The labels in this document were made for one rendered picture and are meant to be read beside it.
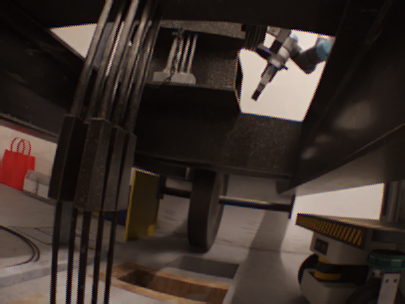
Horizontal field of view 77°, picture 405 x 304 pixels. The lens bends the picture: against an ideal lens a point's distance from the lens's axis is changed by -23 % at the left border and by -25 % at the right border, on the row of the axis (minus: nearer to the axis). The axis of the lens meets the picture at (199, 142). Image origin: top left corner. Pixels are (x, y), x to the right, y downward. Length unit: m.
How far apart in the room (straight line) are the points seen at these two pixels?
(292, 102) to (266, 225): 0.93
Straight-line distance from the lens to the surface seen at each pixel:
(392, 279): 0.78
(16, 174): 3.03
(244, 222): 2.29
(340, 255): 0.86
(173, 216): 2.37
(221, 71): 1.15
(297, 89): 2.50
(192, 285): 1.19
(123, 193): 0.49
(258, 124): 1.18
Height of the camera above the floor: 0.35
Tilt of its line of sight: 8 degrees up
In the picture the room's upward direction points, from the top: 10 degrees clockwise
